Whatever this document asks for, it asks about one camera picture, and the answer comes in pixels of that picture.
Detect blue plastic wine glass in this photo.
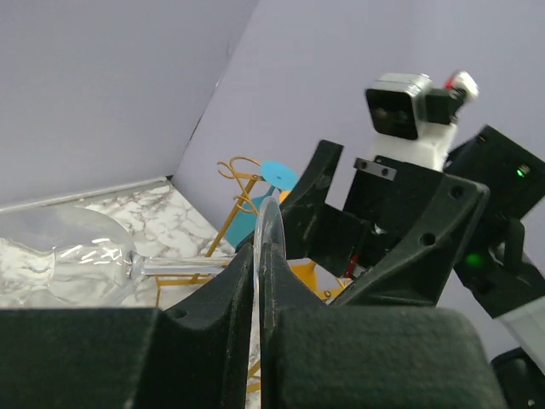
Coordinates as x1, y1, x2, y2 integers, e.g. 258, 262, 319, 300
218, 156, 299, 248

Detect clear wine glass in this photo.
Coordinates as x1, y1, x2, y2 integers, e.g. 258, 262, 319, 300
0, 195, 285, 409

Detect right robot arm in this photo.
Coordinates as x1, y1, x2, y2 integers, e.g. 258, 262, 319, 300
280, 126, 544, 408

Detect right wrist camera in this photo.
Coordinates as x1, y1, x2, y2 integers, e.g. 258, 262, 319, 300
364, 71, 479, 171

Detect front yellow wine glass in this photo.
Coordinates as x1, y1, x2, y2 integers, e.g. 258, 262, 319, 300
278, 189, 346, 302

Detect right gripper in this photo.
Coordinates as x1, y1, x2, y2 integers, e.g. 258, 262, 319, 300
280, 140, 490, 307

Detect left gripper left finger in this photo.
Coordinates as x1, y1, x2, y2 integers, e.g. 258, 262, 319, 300
1, 245, 253, 408

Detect gold wire glass rack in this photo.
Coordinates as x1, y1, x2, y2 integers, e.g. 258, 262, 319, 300
152, 155, 346, 395

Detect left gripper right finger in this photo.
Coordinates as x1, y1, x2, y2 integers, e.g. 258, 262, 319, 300
259, 243, 506, 408

